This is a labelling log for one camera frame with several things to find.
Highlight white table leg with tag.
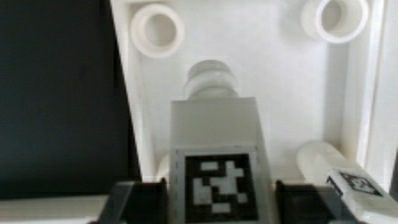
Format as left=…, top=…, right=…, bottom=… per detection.
left=296, top=141, right=398, bottom=224

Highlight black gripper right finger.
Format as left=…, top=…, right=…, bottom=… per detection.
left=275, top=181, right=367, bottom=224

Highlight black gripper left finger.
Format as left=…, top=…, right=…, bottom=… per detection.
left=86, top=180, right=168, bottom=224

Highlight white square table top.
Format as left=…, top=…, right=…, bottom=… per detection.
left=110, top=0, right=398, bottom=184

